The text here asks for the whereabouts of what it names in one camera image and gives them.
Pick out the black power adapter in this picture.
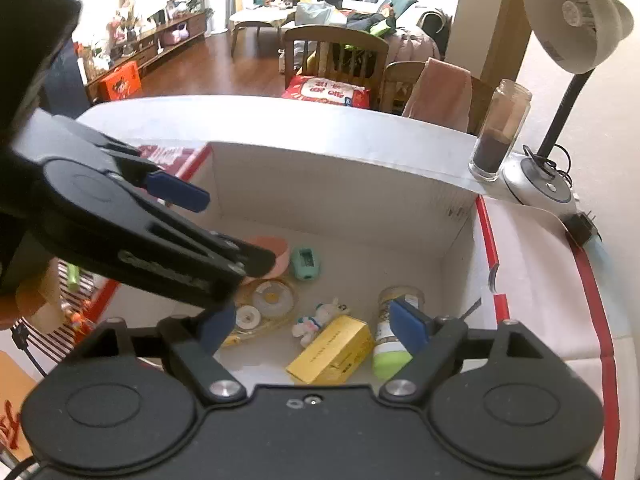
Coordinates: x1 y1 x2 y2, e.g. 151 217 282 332
562 210 602 249

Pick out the wooden chair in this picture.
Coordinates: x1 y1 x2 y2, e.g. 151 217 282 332
382 60 494 134
282 25 390 93

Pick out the clear plastic bag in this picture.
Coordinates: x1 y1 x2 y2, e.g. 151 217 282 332
295 1 347 29

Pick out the orange printed box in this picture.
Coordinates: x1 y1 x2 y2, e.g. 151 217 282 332
97 61 143 102

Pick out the pink towel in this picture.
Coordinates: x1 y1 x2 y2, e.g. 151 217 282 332
402 57 474 132

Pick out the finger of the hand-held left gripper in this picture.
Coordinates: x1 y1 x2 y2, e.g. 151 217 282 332
210 233 279 279
105 144 211 213

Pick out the light sofa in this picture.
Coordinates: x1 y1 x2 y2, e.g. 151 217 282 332
345 0 453 63

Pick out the black striped mat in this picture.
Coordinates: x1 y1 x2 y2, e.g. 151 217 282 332
50 257 103 348

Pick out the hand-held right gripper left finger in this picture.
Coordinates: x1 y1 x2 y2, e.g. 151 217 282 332
90 305 246 403

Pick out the white dog figurine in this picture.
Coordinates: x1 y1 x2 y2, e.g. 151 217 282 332
291 297 349 349

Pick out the wooden tv cabinet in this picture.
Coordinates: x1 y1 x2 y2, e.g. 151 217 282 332
81 9 209 102

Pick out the pile of clothes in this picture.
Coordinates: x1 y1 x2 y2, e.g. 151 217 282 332
345 7 441 61

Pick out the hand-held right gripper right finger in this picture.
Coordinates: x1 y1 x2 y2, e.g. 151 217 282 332
380 300 556 403

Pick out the wooden door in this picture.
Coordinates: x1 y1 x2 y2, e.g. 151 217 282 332
480 0 538 92

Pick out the glass jar dark powder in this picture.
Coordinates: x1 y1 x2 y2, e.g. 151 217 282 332
468 79 534 182

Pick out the white bottle green cap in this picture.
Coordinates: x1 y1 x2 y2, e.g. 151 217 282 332
371 286 426 380

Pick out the oval coffee table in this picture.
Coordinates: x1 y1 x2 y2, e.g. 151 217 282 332
228 6 297 57

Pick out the red printed packet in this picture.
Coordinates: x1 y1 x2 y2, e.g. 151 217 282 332
280 74 372 110

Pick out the red cardboard box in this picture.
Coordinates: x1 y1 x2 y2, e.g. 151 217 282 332
80 141 502 391

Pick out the yellow small box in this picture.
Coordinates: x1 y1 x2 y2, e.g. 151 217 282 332
285 314 376 386

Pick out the pink small bowl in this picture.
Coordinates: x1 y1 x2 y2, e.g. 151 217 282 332
245 236 291 279

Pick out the orange red figurine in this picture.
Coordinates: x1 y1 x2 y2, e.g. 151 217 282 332
69 309 97 335

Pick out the person's left hand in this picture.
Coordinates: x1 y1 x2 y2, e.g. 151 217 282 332
0 259 68 335

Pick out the clear correction tape dispenser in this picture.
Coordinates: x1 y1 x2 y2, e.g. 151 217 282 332
219 277 301 349

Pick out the teal pencil sharpener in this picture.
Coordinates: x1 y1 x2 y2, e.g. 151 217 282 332
290 246 324 281

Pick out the grey desk lamp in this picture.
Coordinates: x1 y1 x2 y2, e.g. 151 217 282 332
502 0 637 209

